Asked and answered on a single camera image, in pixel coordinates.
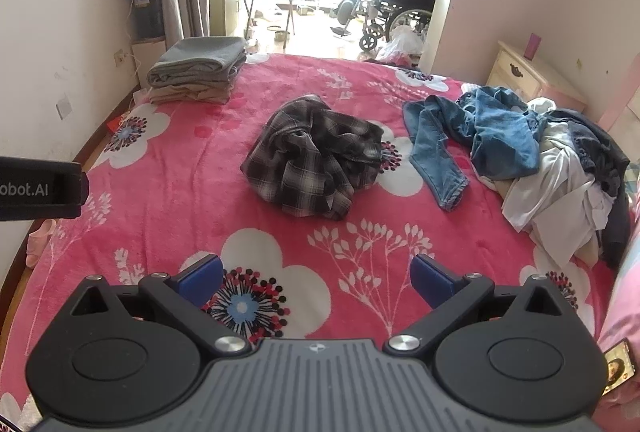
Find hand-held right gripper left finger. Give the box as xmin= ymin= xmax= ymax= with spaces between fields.
xmin=70 ymin=254 xmax=253 ymax=358

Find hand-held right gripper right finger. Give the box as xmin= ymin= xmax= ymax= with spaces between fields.
xmin=384 ymin=253 xmax=572 ymax=358

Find black white plaid pants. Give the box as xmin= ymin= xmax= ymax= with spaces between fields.
xmin=240 ymin=94 xmax=388 ymax=221

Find pink slipper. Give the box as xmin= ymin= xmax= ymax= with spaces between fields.
xmin=25 ymin=219 xmax=57 ymax=267

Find pink floral blanket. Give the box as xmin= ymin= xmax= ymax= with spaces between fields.
xmin=0 ymin=52 xmax=640 ymax=432

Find blue denim garment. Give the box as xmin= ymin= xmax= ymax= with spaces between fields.
xmin=457 ymin=86 xmax=543 ymax=180

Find beige folded cloth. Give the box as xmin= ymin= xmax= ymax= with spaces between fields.
xmin=148 ymin=72 xmax=241 ymax=105

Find small gold framed picture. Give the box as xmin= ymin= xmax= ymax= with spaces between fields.
xmin=602 ymin=339 xmax=633 ymax=395

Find grey folded cloth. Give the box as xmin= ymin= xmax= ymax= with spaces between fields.
xmin=147 ymin=36 xmax=248 ymax=88

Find dark grey garment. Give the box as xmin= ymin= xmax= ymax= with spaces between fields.
xmin=545 ymin=108 xmax=632 ymax=270

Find cream nightstand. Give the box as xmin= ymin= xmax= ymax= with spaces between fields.
xmin=486 ymin=40 xmax=588 ymax=113

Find white plastic bag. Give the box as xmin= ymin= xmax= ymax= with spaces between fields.
xmin=375 ymin=26 xmax=426 ymax=65

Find black wheelchair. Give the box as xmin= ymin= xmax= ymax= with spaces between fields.
xmin=332 ymin=0 xmax=446 ymax=52

